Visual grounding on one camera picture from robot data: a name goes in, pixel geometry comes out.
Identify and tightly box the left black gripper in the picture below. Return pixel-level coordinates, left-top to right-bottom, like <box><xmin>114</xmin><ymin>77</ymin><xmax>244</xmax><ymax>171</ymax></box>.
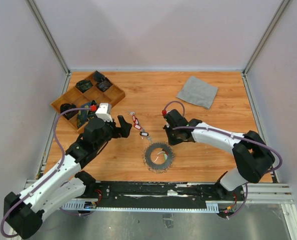
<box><xmin>94</xmin><ymin>114</ymin><xmax>132</xmax><ymax>150</ymax></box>

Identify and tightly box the black key tag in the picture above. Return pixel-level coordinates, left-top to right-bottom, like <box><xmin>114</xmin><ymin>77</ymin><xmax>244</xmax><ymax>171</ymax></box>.
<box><xmin>139</xmin><ymin>131</ymin><xmax>149</xmax><ymax>137</ymax></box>

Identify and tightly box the metal disc keyring holder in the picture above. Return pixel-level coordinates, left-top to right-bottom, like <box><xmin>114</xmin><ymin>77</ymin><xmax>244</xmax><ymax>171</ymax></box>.
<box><xmin>142</xmin><ymin>142</ymin><xmax>175</xmax><ymax>174</ymax></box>

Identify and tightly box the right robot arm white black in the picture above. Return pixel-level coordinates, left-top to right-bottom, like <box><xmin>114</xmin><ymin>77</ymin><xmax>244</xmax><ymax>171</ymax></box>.
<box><xmin>162</xmin><ymin>109</ymin><xmax>275</xmax><ymax>200</ymax></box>

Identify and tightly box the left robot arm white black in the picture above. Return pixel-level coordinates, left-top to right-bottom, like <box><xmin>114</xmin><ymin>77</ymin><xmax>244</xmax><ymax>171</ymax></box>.
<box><xmin>0</xmin><ymin>113</ymin><xmax>132</xmax><ymax>240</ymax></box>

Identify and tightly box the red key tag lower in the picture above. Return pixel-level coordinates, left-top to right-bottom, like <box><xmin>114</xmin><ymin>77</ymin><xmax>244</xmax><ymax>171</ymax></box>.
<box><xmin>133</xmin><ymin>124</ymin><xmax>142</xmax><ymax>130</ymax></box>

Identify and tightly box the red key tag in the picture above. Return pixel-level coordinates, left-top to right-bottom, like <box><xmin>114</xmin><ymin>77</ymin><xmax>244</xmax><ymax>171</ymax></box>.
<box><xmin>132</xmin><ymin>115</ymin><xmax>139</xmax><ymax>125</ymax></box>
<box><xmin>133</xmin><ymin>124</ymin><xmax>142</xmax><ymax>130</ymax></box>

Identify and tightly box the red key tag upper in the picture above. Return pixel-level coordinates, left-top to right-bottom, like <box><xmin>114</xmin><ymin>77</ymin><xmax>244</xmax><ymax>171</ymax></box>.
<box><xmin>132</xmin><ymin>115</ymin><xmax>139</xmax><ymax>125</ymax></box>

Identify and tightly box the grey cloth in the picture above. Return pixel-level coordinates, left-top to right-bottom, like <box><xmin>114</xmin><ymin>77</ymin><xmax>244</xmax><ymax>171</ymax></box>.
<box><xmin>176</xmin><ymin>76</ymin><xmax>218</xmax><ymax>110</ymax></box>

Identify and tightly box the blue patterned folded fabric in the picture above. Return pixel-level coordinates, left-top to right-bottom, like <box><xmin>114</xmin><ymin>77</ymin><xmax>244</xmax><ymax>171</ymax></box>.
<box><xmin>76</xmin><ymin>100</ymin><xmax>99</xmax><ymax>129</ymax></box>

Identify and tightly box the dark rolled fabric right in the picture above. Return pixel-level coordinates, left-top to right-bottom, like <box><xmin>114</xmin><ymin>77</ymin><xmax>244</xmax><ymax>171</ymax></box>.
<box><xmin>96</xmin><ymin>80</ymin><xmax>113</xmax><ymax>92</ymax></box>

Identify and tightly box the wooden compartment tray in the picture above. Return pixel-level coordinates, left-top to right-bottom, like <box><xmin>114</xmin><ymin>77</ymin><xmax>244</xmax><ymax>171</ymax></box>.
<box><xmin>51</xmin><ymin>72</ymin><xmax>126</xmax><ymax>134</ymax></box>

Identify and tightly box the dark rolled fabric back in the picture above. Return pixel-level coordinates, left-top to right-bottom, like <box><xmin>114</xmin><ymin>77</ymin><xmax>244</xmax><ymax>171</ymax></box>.
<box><xmin>92</xmin><ymin>71</ymin><xmax>106</xmax><ymax>83</ymax></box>

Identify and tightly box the dark green rolled fabric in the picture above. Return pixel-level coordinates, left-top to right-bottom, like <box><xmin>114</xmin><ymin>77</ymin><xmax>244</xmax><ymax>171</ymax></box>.
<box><xmin>75</xmin><ymin>79</ymin><xmax>93</xmax><ymax>93</ymax></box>

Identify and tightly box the black rolled belt fabric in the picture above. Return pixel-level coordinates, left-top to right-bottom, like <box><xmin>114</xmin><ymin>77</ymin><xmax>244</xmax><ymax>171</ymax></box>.
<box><xmin>60</xmin><ymin>103</ymin><xmax>79</xmax><ymax>120</ymax></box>

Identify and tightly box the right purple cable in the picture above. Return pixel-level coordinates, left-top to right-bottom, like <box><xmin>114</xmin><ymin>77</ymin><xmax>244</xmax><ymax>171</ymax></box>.
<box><xmin>162</xmin><ymin>100</ymin><xmax>283</xmax><ymax>173</ymax></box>

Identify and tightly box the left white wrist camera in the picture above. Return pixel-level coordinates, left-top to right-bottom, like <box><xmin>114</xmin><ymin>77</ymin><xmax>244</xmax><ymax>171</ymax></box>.
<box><xmin>95</xmin><ymin>103</ymin><xmax>113</xmax><ymax>122</ymax></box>

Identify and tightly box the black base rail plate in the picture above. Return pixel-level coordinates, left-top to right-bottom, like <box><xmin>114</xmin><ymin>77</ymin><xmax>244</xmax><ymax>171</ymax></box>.
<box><xmin>66</xmin><ymin>180</ymin><xmax>246</xmax><ymax>208</ymax></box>

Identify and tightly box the grey slotted cable duct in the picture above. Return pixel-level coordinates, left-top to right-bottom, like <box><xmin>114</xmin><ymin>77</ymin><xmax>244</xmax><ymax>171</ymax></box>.
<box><xmin>61</xmin><ymin>200</ymin><xmax>220</xmax><ymax>214</ymax></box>

